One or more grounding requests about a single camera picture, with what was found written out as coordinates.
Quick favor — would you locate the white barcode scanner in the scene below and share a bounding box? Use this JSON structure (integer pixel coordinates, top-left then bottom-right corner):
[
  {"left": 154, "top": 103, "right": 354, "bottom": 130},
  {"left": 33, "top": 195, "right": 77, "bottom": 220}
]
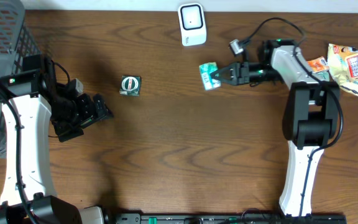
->
[{"left": 177, "top": 2, "right": 207, "bottom": 47}]

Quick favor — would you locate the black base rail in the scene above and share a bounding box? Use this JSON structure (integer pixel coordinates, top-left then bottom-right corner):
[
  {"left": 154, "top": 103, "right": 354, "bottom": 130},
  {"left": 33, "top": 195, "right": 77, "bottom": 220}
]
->
[{"left": 114, "top": 211, "right": 347, "bottom": 224}]

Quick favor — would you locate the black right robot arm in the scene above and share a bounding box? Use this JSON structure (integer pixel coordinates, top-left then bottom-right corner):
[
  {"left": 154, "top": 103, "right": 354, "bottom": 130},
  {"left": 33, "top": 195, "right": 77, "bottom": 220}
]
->
[{"left": 210, "top": 39, "right": 343, "bottom": 218}]

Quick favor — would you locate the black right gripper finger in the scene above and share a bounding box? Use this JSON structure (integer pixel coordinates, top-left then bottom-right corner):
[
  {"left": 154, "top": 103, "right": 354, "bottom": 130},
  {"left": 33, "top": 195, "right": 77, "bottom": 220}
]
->
[
  {"left": 211, "top": 73, "right": 237, "bottom": 86},
  {"left": 211, "top": 62, "right": 238, "bottom": 75}
]

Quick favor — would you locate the dark green round-label box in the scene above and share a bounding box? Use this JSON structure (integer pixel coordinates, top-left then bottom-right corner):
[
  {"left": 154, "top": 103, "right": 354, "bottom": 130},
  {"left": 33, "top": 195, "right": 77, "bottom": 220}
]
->
[{"left": 119, "top": 75, "right": 142, "bottom": 96}]

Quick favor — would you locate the mint green pack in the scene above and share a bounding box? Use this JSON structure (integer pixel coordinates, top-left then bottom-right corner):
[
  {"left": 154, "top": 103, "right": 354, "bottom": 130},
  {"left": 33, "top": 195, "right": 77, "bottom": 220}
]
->
[{"left": 313, "top": 71, "right": 330, "bottom": 82}]

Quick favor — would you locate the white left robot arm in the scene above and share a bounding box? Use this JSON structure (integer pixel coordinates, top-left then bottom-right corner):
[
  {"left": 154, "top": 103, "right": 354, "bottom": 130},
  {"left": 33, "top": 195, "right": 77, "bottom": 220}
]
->
[{"left": 0, "top": 54, "right": 113, "bottom": 223}]

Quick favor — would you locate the orange tissue pack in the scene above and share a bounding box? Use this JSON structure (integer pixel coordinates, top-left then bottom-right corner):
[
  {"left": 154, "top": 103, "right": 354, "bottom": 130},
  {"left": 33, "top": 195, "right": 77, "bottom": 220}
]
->
[{"left": 308, "top": 57, "right": 329, "bottom": 73}]

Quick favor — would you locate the yellow snack chip bag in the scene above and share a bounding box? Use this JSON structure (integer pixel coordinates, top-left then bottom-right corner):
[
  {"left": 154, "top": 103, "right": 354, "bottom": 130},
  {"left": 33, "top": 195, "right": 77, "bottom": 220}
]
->
[{"left": 328, "top": 44, "right": 358, "bottom": 96}]

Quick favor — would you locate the teal tissue pack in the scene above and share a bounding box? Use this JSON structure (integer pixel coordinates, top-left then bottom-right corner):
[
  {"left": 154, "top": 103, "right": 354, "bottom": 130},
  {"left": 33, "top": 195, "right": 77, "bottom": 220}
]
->
[{"left": 199, "top": 62, "right": 221, "bottom": 91}]

